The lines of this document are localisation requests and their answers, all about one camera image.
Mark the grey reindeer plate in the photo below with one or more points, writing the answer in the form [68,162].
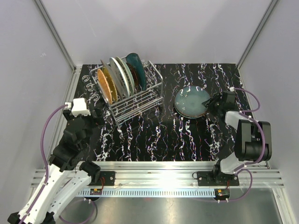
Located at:
[115,79]

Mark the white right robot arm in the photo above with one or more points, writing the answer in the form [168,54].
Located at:
[252,141]

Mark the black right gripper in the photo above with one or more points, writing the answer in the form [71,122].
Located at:
[216,98]

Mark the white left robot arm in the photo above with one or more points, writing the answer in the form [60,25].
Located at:
[51,196]

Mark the white blue striped plate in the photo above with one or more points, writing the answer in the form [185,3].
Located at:
[191,117]

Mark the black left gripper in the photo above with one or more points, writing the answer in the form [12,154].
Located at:
[98,120]

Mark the orange woven plate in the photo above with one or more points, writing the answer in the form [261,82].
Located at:
[104,86]

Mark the teal square plate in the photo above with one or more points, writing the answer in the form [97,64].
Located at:
[134,60]

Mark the red floral plate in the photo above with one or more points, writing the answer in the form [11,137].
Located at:
[134,74]

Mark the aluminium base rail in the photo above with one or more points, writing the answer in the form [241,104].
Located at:
[171,179]

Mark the white bottom plate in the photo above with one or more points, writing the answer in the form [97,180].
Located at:
[121,75]

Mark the dark bottom plate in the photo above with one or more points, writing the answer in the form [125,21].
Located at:
[188,100]

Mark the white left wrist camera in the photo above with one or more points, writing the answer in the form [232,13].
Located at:
[78,107]

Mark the yellow green woven plate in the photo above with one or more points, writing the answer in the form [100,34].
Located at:
[111,84]

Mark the silver wire dish rack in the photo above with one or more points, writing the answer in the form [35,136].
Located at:
[140,101]

